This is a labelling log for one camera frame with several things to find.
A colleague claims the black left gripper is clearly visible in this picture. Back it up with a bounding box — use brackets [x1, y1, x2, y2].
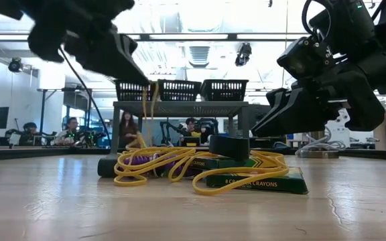
[27, 15, 151, 87]

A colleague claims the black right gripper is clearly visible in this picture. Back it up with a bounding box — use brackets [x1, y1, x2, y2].
[251, 62, 386, 139]

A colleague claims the yellow rubber band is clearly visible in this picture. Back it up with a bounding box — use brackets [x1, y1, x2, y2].
[115, 146, 214, 183]
[192, 150, 290, 197]
[125, 83, 160, 150]
[113, 157, 149, 187]

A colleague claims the purple coil keychain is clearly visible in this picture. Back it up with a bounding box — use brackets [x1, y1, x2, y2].
[122, 153, 160, 167]
[166, 160, 194, 177]

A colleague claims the white mushroom lamp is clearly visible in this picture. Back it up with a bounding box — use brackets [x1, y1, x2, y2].
[296, 130, 340, 159]

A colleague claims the white machine housing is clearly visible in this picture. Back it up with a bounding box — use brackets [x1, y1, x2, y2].
[333, 108, 352, 148]

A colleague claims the dark hanging screen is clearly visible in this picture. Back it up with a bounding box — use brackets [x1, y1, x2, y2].
[62, 87, 92, 110]

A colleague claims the person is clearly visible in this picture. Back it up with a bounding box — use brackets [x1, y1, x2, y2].
[7, 122, 46, 147]
[181, 116, 202, 138]
[119, 112, 140, 148]
[52, 116, 87, 147]

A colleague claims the grey perforated metal shelf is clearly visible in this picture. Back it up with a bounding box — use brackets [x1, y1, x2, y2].
[111, 101, 251, 158]

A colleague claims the black metal stand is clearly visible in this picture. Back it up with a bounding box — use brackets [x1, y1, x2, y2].
[37, 87, 63, 135]

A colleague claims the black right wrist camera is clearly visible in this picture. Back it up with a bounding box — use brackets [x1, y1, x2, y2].
[276, 35, 335, 81]

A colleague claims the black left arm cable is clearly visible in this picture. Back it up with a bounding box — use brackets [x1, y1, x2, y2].
[58, 46, 112, 141]

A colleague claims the white lamp cable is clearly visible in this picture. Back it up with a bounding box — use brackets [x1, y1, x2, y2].
[295, 127, 347, 157]

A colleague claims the black ceiling-hung camera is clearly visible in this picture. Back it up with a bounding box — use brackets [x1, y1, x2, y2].
[235, 42, 253, 67]
[7, 57, 23, 74]

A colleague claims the silver ribbed air duct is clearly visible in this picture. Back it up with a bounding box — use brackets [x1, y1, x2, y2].
[188, 45, 211, 69]

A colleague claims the black aluminium table frame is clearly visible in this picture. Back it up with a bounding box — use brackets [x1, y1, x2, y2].
[0, 146, 386, 163]

